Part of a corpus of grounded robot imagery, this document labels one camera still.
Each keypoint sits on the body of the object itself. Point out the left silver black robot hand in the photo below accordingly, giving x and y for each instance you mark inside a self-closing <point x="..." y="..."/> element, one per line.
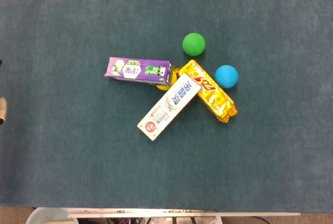
<point x="2" y="107"/>

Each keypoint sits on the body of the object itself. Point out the purple toothpaste box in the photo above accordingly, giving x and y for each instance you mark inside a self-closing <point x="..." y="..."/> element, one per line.
<point x="135" y="70"/>

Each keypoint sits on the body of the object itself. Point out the yellow foam ball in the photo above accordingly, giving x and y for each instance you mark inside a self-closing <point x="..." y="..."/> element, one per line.
<point x="164" y="87"/>

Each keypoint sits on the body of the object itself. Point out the white toothpaste box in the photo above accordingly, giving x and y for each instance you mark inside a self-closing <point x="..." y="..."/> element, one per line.
<point x="169" y="107"/>

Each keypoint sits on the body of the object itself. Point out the green foam ball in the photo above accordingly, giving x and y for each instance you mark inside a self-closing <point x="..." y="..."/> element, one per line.
<point x="193" y="44"/>

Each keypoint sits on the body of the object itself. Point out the gold foil snack packet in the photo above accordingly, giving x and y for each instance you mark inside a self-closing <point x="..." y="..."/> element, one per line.
<point x="216" y="99"/>

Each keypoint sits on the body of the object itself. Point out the teal felt table cloth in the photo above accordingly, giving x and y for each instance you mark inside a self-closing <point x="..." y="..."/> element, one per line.
<point x="78" y="156"/>

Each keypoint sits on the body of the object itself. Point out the pale round bucket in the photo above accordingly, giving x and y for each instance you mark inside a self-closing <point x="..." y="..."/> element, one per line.
<point x="46" y="216"/>

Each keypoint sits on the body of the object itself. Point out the blue foam ball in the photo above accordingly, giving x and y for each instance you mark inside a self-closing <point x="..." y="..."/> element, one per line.
<point x="226" y="76"/>

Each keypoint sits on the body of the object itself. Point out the white metal frame rail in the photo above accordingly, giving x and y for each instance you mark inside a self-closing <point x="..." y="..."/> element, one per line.
<point x="182" y="214"/>

